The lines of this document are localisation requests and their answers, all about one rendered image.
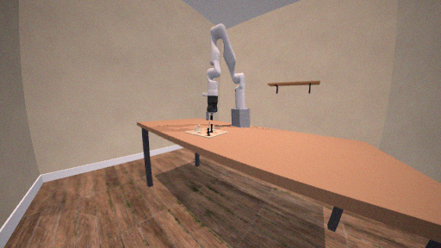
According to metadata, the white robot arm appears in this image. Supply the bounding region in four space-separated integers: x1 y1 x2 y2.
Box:
207 24 245 109

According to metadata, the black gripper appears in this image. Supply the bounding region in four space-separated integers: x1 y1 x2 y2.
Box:
202 89 218 121

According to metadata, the brown and cream chessboard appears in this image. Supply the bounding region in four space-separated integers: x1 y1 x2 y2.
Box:
186 128 227 139

